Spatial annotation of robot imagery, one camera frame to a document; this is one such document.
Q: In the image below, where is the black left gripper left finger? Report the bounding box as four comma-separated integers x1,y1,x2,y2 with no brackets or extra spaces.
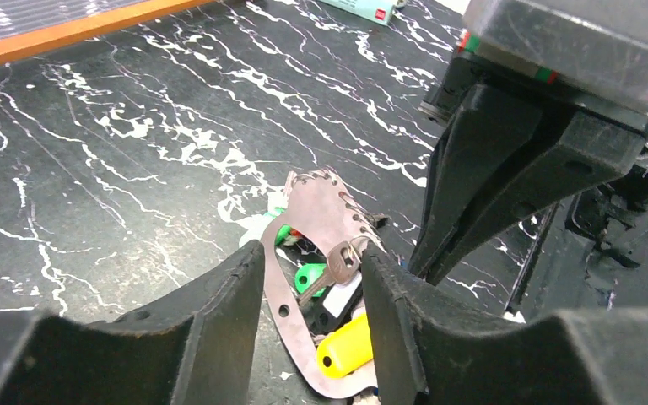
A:
0,241,265,404

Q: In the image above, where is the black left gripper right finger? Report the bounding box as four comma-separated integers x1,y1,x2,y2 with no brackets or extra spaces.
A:
361,247,648,404

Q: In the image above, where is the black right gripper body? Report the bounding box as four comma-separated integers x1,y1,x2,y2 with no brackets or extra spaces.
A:
418,0,648,186

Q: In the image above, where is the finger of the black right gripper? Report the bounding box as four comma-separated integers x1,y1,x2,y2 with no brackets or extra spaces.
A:
408,84,543,277
422,111,645,285

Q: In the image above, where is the black key tag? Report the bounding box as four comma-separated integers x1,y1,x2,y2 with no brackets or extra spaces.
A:
305,272,363,335

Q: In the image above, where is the yellow key tag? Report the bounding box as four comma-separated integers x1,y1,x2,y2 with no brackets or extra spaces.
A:
316,312,374,379

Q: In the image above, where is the white rectangular box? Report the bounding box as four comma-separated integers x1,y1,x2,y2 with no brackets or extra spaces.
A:
320,0,408,26

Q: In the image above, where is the orange wooden shelf rack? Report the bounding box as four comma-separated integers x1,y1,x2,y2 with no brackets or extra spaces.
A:
0,0,205,66

